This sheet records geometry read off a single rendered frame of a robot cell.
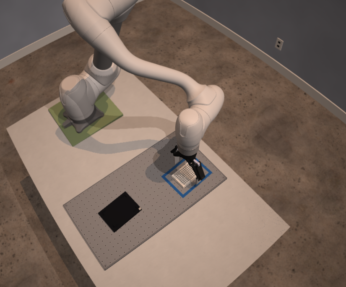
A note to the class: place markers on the black rectangular frame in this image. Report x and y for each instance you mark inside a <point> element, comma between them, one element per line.
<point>119,211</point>

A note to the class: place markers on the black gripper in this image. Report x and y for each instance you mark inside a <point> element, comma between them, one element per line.
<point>196,166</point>

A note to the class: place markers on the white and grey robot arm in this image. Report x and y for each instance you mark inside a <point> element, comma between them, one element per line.
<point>98,22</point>

